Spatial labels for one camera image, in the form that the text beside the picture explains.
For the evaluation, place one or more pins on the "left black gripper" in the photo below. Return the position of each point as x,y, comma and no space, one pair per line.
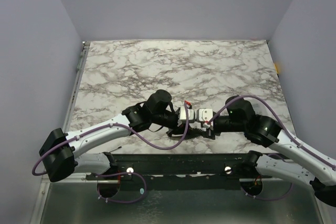
176,128

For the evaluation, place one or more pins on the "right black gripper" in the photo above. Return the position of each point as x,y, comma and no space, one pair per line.
217,125

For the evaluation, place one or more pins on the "metal keyring with keys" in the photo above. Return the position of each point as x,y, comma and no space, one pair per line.
193,133

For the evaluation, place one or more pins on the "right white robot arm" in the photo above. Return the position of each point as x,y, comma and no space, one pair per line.
309,167

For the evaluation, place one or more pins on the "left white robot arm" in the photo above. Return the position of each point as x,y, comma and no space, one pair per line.
63,154

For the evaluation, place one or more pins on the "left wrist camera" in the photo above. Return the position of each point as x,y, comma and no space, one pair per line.
186,115

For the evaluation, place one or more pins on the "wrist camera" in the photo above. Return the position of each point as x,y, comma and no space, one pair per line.
186,115
203,116

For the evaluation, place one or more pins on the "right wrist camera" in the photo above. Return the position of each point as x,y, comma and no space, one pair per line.
203,116

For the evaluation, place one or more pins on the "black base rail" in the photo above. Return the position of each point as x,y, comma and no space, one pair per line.
184,171

